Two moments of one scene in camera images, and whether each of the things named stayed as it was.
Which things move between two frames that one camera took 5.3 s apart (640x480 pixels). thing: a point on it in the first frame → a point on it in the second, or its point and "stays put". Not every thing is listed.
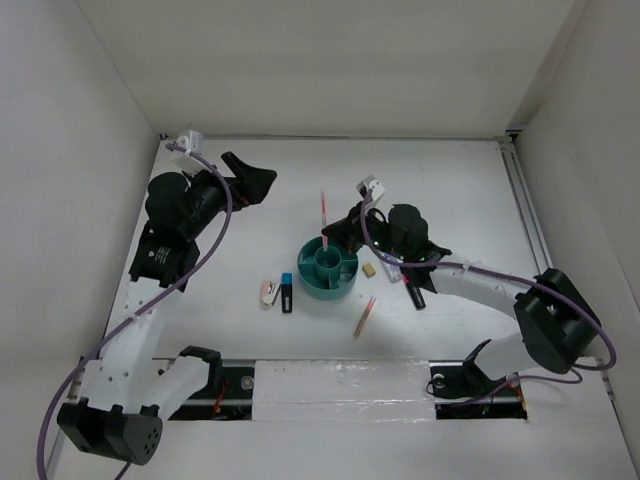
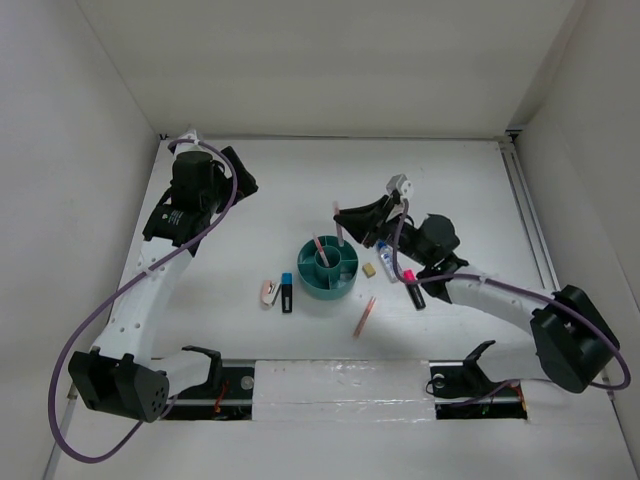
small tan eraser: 368,270 stays put
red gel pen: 323,217 → 320,249
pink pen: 365,316 stays put
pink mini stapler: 269,293 stays put
